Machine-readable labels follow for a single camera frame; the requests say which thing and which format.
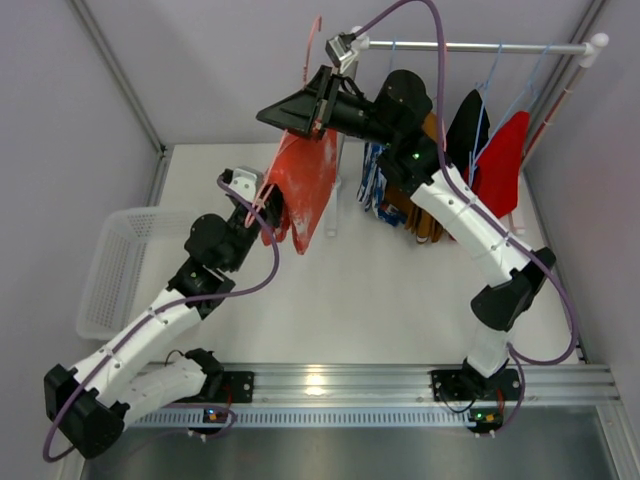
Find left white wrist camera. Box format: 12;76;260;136
221;166;264;202

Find black trousers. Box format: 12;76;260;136
446;89;481;173

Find blue hanger with black trousers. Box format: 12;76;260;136
468;41;503;187

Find light blue hanger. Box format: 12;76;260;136
388;38;397;73

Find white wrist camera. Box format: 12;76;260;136
221;166;264;202
325;33;370;76

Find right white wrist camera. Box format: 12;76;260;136
325;33;370;76

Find orange white patterned trousers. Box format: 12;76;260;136
259;130;337;255

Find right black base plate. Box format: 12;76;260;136
430;365;523;403

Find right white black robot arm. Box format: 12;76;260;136
256;66;555;399

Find blue white patterned trousers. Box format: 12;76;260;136
357;142;406;227

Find brown trousers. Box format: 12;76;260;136
385;111;456;245

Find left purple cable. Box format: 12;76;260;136
41;174;282;463

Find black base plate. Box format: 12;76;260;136
199;371;255;405
430;365;523;403

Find aluminium mounting rail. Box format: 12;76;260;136
75;362;619;404

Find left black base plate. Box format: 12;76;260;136
199;371;255;405

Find blue hanger with red trousers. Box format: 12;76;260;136
480;42;555;156

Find white plastic basket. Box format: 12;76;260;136
76;207;199;341

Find grey slotted cable duct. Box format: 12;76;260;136
133;405;498;429

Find red trousers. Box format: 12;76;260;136
461;111;530;219

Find pink hanger with brown trousers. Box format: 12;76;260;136
433;39;451;156

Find white metal clothes rack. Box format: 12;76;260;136
322;25;611;238

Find pink plastic hanger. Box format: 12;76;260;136
251;14;323;213

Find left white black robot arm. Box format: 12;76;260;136
43;179;285;463

